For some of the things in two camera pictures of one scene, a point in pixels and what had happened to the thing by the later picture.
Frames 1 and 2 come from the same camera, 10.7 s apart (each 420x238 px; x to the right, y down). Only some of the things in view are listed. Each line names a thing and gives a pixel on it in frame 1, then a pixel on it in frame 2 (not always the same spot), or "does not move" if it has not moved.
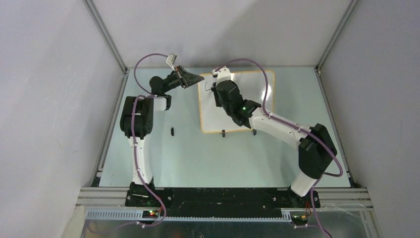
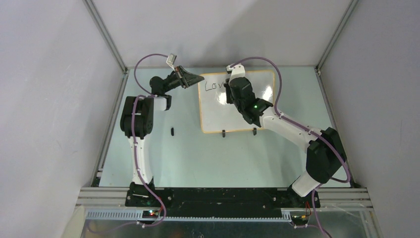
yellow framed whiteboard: x=252 y=86 does not move
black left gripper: x=189 y=79 does not move
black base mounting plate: x=220 y=202 does not move
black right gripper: x=216 y=94 → x=229 y=89
